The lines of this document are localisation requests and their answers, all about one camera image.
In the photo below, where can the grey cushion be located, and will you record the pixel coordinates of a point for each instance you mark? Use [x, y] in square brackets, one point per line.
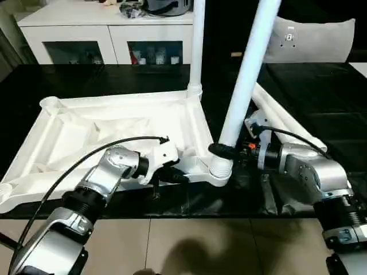
[315, 40]

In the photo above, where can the small yellow label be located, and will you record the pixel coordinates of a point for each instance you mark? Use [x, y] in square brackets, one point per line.
[235, 53]

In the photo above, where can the grey helmet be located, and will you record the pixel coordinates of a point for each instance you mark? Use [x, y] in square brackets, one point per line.
[169, 7]

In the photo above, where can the beige plush toy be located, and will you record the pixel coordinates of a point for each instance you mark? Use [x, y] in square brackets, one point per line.
[110, 3]

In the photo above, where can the black stand base bar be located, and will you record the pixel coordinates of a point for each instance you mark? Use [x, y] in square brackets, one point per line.
[8, 241]

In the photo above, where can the white plastic table top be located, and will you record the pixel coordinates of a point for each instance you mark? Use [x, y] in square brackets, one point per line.
[86, 120]

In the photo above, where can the black clutter pile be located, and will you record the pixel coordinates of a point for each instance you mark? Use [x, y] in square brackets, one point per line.
[130, 11]

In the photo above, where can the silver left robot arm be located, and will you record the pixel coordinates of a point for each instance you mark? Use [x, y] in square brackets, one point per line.
[106, 174]

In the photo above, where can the white glass-door cabinet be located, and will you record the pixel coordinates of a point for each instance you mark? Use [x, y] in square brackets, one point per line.
[86, 31]

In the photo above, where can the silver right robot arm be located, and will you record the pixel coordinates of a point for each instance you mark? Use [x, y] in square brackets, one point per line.
[315, 172]

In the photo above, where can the black work mat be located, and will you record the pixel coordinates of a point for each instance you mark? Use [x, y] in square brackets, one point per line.
[315, 94]

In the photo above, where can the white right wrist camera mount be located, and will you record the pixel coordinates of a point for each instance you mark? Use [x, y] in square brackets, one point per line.
[259, 123]

